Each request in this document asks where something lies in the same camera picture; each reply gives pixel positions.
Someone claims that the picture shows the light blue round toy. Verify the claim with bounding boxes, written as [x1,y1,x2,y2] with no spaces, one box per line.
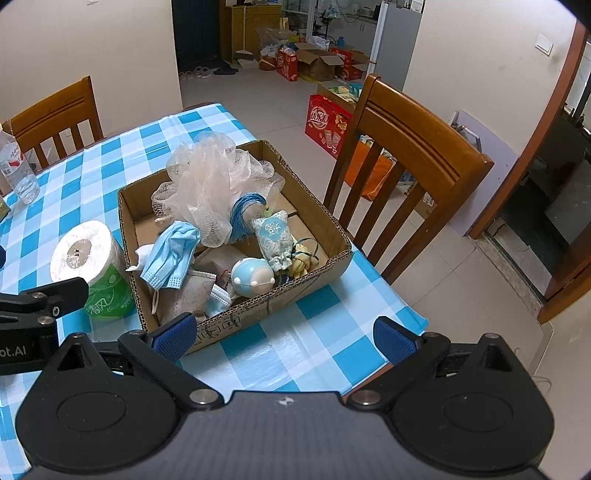
[230,257,276,297]

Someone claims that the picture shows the pale lilac board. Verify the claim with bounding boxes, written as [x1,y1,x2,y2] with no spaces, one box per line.
[450,111,529,238]

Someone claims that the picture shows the cardboard box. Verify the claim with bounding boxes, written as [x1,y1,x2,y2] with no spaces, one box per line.
[117,139,354,355]

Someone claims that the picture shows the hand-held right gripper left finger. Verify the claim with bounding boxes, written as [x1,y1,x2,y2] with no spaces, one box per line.
[46,312,227,412]

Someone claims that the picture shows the blue checkered tablecloth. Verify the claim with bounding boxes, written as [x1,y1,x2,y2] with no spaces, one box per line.
[0,104,428,480]

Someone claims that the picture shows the low red carton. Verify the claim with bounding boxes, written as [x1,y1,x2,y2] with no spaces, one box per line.
[330,46,370,81]

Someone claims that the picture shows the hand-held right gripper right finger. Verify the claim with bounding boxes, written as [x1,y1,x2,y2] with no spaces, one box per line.
[345,318,525,410]

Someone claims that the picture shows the yellow cloth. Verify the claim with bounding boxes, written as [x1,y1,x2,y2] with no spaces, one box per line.
[288,242,319,278]

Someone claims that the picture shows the wooden cabinet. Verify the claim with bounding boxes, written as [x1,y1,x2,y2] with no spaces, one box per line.
[219,4,283,63]

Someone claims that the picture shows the red gift bag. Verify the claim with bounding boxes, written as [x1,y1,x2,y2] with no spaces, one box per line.
[276,48,300,82]

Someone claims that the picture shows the white refrigerator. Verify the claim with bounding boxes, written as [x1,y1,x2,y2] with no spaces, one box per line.
[369,0,423,90]

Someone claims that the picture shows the blue face mask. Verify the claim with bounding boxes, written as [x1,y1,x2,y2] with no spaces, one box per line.
[203,281,234,319]
[139,220,202,291]

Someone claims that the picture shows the white tissue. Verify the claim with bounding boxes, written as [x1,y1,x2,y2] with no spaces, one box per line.
[126,244,153,273]

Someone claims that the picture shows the toilet paper roll green wrapper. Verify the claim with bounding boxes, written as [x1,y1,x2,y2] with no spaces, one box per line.
[50,220,134,322]

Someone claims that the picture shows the patterned sachet with blue tassel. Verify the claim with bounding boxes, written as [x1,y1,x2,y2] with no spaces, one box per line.
[228,193,319,273]

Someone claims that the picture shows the red printed carton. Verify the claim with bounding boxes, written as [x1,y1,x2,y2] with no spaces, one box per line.
[305,95,356,160]

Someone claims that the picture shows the brown door frame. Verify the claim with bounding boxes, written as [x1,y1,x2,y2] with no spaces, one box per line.
[468,18,591,324]

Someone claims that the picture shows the clear plastic water bottle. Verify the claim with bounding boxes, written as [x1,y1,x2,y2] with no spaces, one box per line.
[0,122,41,205]

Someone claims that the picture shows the grey linen pouch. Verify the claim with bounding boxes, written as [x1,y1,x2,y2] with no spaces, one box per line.
[150,270,218,324]

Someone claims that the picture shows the pale pink bath pouf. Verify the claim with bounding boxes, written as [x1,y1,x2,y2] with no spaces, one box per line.
[151,131,287,247]

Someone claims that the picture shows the orange bag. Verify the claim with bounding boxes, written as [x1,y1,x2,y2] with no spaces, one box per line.
[344,141,398,201]

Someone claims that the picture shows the dark blue curtain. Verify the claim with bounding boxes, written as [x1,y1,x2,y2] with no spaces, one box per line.
[172,0,227,69]

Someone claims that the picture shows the open brown cardboard carton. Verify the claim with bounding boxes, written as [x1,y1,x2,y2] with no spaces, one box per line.
[295,42,345,81]

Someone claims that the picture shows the wooden chair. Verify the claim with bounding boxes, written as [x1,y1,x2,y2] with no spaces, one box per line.
[0,76,105,197]
[323,74,495,286]

